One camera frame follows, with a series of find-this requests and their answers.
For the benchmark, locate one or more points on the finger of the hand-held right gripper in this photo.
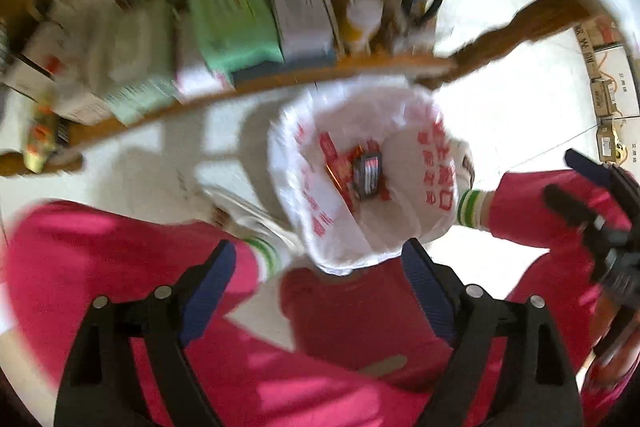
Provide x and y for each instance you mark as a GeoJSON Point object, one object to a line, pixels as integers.
{"type": "Point", "coordinates": [567, 202]}
{"type": "Point", "coordinates": [587, 166]}

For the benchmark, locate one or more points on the black round item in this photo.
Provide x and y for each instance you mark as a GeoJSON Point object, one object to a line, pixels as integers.
{"type": "Point", "coordinates": [422, 4]}

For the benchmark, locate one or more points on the wooden table leg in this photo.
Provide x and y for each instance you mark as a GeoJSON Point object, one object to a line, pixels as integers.
{"type": "Point", "coordinates": [505, 39]}

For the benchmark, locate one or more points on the white green-striped sock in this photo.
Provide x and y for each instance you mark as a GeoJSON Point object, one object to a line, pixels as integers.
{"type": "Point", "coordinates": [263, 255]}
{"type": "Point", "coordinates": [470, 209]}

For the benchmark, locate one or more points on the cardboard box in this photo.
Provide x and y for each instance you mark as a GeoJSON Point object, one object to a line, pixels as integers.
{"type": "Point", "coordinates": [612, 63]}
{"type": "Point", "coordinates": [620, 142]}
{"type": "Point", "coordinates": [600, 36]}
{"type": "Point", "coordinates": [616, 98]}

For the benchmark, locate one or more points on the colourful snack packet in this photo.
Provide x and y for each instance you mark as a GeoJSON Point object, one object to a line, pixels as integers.
{"type": "Point", "coordinates": [42, 134]}

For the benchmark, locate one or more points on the white red-marked box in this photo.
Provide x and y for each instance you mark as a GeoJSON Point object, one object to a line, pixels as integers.
{"type": "Point", "coordinates": [42, 57]}

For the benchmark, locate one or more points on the white pink-printed packet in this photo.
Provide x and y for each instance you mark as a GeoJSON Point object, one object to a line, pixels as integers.
{"type": "Point", "coordinates": [200, 79]}

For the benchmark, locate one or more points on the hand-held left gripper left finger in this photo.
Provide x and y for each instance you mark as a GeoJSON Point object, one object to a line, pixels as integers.
{"type": "Point", "coordinates": [212, 282]}

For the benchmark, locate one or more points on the crumpled white plastic bag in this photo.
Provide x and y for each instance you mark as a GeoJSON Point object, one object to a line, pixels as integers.
{"type": "Point", "coordinates": [130, 39]}

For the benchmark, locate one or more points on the red snack wrapper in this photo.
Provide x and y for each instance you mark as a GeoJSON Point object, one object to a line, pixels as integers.
{"type": "Point", "coordinates": [340, 167]}

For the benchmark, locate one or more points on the white teal box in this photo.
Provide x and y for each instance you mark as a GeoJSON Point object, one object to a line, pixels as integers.
{"type": "Point", "coordinates": [140, 99]}

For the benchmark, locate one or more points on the white red-printed plastic bag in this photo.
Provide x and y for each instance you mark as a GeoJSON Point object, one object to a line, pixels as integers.
{"type": "Point", "coordinates": [360, 229]}

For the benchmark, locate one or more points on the white shoe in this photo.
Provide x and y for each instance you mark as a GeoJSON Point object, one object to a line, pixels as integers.
{"type": "Point", "coordinates": [466, 162]}
{"type": "Point", "coordinates": [235, 213]}

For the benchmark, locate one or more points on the wooden slatted table shelf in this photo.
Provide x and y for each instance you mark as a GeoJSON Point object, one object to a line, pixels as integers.
{"type": "Point", "coordinates": [320, 68]}

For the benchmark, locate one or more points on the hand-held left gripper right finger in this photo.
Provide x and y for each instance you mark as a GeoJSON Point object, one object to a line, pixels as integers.
{"type": "Point", "coordinates": [425, 282]}

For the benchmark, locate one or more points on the white plastic bottle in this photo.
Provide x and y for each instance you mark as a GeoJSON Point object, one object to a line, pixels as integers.
{"type": "Point", "coordinates": [365, 14]}

